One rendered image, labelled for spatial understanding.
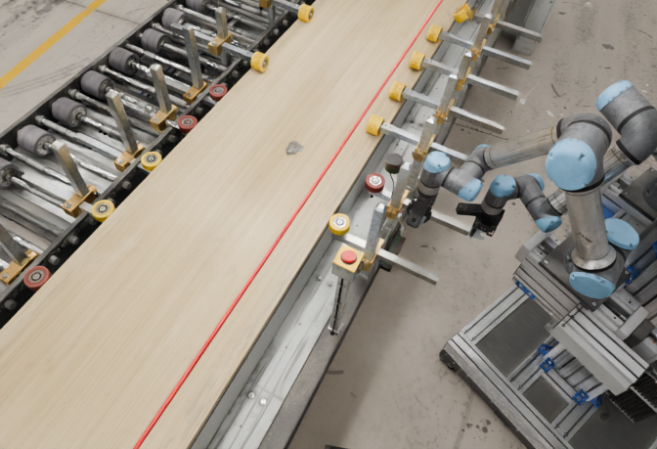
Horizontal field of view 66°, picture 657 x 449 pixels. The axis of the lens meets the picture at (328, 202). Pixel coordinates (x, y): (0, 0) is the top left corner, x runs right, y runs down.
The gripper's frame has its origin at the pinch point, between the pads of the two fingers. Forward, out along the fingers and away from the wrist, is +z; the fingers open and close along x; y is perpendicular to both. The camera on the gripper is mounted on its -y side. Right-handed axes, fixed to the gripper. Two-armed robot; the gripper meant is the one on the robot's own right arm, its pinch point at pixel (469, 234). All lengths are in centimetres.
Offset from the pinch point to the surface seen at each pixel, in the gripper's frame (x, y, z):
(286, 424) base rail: -92, -30, 13
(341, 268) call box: -59, -31, -38
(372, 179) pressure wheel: -0.1, -43.7, -7.7
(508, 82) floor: 210, -11, 83
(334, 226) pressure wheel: -28, -47, -8
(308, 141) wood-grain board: 5, -76, -7
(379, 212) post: -31, -31, -32
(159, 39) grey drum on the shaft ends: 33, -175, -2
